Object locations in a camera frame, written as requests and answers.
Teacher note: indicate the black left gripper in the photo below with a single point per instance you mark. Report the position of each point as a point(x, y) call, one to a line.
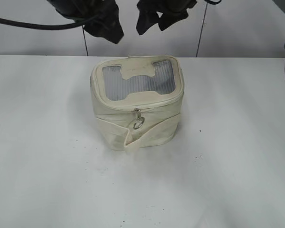
point(105, 23)

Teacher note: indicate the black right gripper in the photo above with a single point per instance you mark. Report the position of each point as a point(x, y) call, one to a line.
point(173, 12)

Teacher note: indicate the cream zippered bag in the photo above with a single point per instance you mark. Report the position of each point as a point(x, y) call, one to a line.
point(137, 100)

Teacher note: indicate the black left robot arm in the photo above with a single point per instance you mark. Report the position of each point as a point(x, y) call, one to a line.
point(61, 4)

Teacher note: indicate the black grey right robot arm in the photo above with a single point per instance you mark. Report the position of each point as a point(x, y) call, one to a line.
point(162, 12)

